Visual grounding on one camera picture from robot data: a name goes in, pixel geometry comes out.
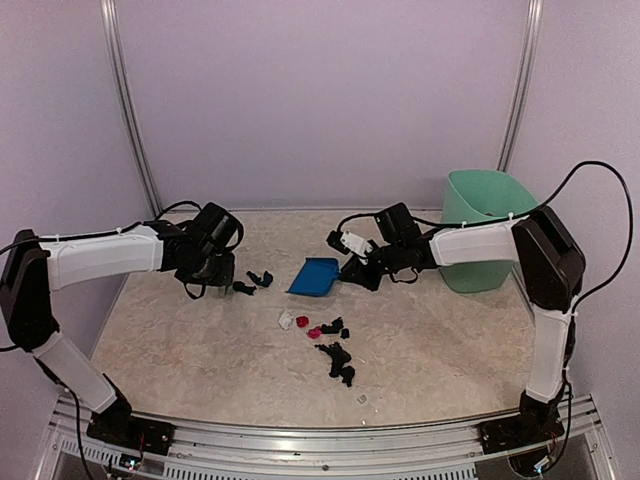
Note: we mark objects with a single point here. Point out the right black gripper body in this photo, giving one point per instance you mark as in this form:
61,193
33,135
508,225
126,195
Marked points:
371,282

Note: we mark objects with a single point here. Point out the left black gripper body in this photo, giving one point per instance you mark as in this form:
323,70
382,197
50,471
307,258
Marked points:
209,273

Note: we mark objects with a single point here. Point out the blue plastic dustpan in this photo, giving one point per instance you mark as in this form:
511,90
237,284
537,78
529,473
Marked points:
316,277

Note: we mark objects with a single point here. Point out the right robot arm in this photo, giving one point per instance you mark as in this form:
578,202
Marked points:
551,263

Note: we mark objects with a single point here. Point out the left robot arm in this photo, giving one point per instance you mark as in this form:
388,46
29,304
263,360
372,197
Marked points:
199,252

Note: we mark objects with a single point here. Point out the pink paper scrap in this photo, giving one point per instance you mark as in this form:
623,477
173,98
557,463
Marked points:
314,333

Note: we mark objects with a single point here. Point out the white paper scrap by dustpan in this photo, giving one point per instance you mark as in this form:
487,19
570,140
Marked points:
285,320

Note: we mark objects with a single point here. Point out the black paper scrap large lower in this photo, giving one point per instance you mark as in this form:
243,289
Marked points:
340,362

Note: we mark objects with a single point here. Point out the green plastic waste bin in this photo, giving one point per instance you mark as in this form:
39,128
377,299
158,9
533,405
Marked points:
480,256

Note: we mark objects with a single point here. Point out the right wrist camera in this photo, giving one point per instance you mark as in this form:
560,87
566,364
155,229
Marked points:
349,243

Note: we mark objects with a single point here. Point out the left aluminium frame post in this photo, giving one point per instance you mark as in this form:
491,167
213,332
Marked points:
115,49

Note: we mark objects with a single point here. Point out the aluminium front rail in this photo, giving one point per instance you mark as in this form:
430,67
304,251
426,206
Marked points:
456,449

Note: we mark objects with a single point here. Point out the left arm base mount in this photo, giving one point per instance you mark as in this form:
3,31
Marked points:
121,428

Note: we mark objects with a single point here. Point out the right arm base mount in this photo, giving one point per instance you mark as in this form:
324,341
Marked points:
518,431

